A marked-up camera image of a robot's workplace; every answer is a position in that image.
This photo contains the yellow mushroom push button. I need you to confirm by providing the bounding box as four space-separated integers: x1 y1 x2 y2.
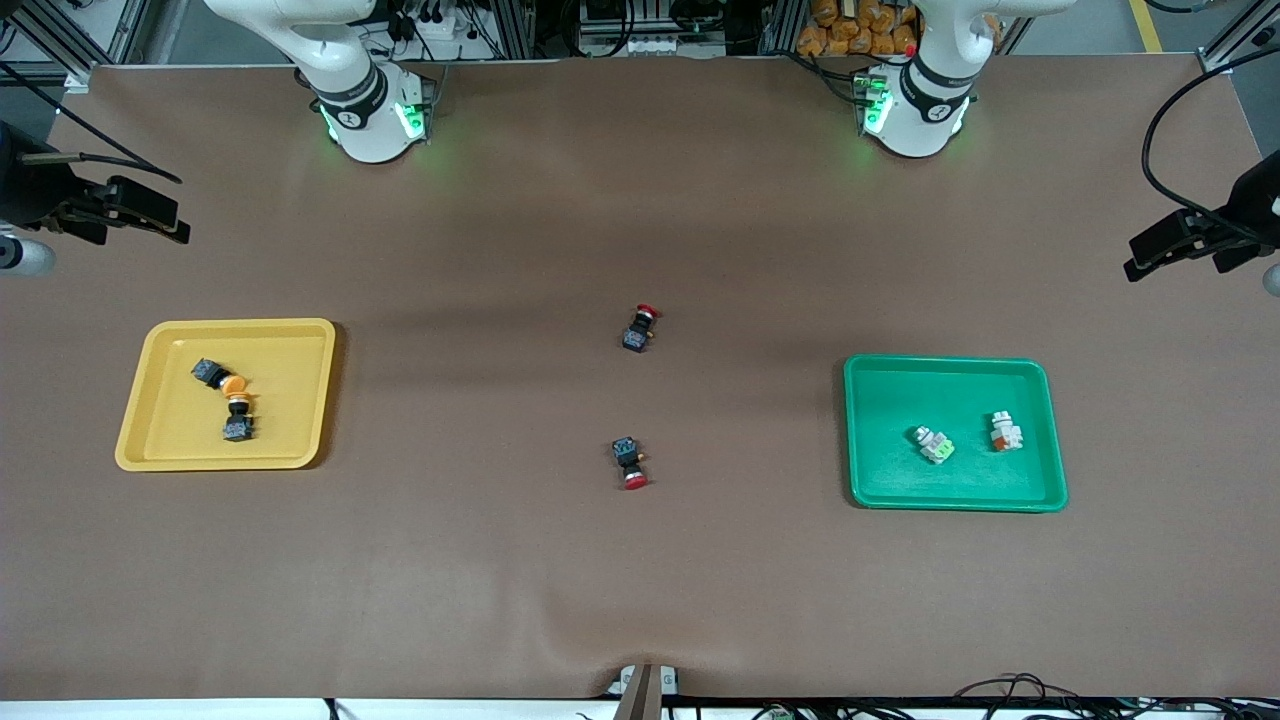
191 356 249 400
221 390 257 443

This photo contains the green button with green block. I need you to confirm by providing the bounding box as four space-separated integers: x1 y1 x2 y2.
911 425 957 466

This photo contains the right gripper white cylinder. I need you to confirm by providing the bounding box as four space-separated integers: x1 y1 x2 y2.
0 238 56 279

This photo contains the yellow plastic tray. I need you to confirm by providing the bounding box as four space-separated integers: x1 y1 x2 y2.
115 318 337 472

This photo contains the green plastic tray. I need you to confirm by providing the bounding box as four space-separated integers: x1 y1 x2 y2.
843 355 1069 513

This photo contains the white power strip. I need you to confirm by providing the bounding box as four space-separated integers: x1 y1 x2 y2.
413 10 473 63

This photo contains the orange packaged items pile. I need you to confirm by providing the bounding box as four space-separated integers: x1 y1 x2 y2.
797 0 917 57

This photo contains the red mushroom push button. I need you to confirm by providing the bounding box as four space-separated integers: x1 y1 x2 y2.
621 304 662 354
611 436 652 492

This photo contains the grey power strip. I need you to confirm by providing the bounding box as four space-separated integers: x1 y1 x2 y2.
598 35 693 58

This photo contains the brown table mat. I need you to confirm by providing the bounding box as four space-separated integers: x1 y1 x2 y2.
0 55 1280 701

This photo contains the metal table clamp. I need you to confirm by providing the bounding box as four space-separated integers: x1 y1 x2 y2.
605 663 681 720

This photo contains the aluminium frame strut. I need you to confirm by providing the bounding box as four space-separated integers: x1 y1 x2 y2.
0 0 151 94
1195 0 1280 76

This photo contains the black loose cable bundle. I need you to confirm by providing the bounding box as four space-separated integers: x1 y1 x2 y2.
950 673 1280 720

